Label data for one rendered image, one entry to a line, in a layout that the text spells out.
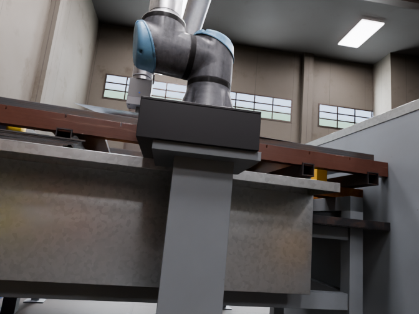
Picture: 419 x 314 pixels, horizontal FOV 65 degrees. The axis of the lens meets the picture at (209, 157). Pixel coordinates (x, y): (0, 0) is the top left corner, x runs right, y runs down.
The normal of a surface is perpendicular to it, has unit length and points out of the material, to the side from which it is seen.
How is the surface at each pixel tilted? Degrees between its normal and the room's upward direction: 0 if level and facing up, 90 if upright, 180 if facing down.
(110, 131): 90
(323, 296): 90
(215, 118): 90
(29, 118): 90
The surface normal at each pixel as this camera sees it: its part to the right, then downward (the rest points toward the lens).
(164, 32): 0.29, -0.24
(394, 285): -0.97, -0.13
